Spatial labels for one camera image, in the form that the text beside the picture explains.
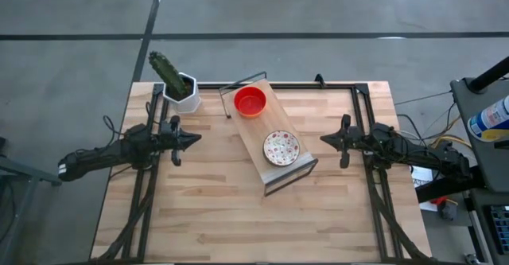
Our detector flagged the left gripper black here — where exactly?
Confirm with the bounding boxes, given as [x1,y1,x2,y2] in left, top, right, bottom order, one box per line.
[158,115,203,167]

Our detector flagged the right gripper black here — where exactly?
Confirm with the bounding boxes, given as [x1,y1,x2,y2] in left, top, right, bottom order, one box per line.
[319,113,365,170]

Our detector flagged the white floral-print mini bowl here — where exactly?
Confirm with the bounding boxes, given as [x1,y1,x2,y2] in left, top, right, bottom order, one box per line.
[262,130,301,167]

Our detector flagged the orange mini bowl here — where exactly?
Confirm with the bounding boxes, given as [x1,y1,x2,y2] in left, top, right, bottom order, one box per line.
[234,97,268,119]

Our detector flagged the red mini bowl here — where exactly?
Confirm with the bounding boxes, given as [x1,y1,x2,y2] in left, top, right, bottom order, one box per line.
[233,85,268,118]

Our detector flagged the white hexagonal plant pot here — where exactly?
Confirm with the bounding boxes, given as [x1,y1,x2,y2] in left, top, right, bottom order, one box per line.
[162,72,203,114]

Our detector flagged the green cactus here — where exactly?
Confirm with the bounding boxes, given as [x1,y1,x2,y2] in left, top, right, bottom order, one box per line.
[148,50,188,98]

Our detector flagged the white paper sheet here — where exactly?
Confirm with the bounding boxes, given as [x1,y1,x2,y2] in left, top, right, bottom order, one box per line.
[411,165,434,189]

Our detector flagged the grey cart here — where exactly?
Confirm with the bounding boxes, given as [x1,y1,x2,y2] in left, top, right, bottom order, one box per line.
[449,77,509,265]

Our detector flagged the blue white spray can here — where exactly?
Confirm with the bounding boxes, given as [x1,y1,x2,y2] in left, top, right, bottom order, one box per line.
[467,95,509,142]

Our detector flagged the thick black pole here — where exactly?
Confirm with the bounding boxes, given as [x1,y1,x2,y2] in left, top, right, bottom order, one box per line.
[467,56,509,94]

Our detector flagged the grey metal stand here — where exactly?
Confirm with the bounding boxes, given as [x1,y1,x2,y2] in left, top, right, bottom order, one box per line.
[0,137,63,265]

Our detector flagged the black device blue keys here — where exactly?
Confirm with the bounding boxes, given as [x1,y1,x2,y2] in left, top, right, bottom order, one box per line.
[488,204,509,244]

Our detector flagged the wooden shelf black metal frame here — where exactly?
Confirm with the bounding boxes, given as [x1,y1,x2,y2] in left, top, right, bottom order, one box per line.
[218,71,319,197]

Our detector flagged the yellow cables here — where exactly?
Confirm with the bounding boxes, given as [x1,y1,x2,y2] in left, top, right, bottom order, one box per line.
[429,135,454,149]

